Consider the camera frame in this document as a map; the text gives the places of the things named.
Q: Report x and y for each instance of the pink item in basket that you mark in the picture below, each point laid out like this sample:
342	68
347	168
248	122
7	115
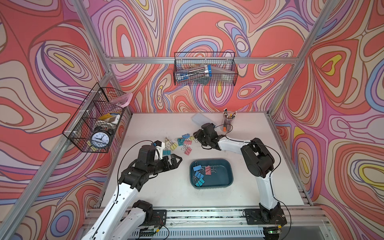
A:
122	101

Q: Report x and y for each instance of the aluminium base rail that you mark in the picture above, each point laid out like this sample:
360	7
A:
303	223

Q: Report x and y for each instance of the teal binder clip lone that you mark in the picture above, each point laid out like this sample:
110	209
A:
199	182

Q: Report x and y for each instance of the blue binder clip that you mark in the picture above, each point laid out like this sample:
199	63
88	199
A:
186	136
198	175
197	167

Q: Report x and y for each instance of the translucent plastic case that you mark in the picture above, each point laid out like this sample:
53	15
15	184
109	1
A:
199	119

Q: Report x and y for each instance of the blue binder clip top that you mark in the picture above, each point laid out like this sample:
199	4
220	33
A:
186	136

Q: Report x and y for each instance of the large teal binder clip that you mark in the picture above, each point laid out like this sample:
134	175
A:
180	141

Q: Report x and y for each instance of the dark teal storage tray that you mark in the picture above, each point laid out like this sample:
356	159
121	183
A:
221	179

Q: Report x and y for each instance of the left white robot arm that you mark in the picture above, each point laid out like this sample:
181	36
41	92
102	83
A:
122	215

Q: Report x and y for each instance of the black wire basket left wall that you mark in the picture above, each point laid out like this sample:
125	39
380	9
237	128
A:
96	104

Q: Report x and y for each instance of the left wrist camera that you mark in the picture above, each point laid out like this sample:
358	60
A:
160	146

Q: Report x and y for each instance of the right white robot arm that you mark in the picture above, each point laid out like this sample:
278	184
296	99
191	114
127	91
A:
260	163

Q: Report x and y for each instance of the clear tube of pens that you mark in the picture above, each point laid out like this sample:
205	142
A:
196	73

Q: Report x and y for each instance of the black wire basket wall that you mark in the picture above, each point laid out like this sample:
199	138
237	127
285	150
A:
96	104
224	68

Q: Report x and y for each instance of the black alarm clock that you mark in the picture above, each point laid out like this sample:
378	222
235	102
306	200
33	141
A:
101	138

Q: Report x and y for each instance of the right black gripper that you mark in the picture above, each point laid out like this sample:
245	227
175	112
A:
198	133

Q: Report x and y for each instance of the clear pen cup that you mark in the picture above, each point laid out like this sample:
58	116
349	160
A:
228	118

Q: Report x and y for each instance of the yellow white box in basket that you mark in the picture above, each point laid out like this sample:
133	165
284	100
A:
112	118

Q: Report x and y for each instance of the black wire basket back wall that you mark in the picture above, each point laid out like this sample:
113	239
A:
224	68

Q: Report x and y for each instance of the teal binder clip left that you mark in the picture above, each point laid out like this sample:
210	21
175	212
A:
166	152

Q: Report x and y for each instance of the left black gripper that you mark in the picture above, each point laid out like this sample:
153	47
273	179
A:
166	166

